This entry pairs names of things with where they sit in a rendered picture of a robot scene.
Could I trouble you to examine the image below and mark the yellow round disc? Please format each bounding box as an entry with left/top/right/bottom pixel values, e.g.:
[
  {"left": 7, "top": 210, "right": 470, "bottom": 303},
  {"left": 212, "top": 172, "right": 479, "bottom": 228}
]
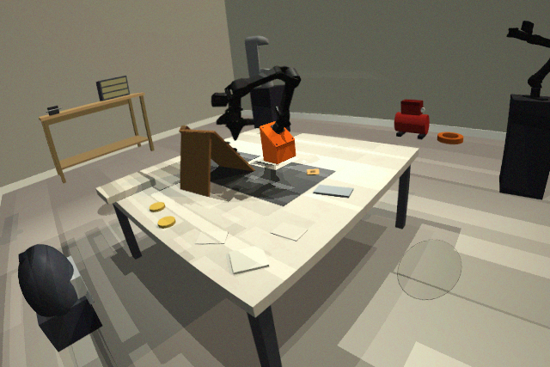
[
  {"left": 150, "top": 202, "right": 165, "bottom": 212},
  {"left": 157, "top": 217, "right": 176, "bottom": 229}
]

